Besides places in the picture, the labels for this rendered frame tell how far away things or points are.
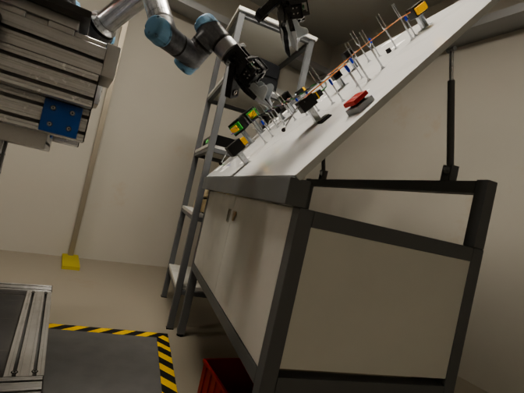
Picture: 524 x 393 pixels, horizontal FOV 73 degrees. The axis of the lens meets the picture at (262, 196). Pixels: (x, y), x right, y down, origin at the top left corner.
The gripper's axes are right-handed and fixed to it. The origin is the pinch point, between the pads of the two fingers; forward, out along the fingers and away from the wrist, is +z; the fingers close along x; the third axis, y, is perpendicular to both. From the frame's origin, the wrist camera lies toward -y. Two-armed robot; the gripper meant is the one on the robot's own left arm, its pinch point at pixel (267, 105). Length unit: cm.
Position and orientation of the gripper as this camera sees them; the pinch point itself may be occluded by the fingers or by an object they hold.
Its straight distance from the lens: 116.5
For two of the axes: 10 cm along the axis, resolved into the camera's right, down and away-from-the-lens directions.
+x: 5.7, -3.7, 7.4
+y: 5.3, -5.2, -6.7
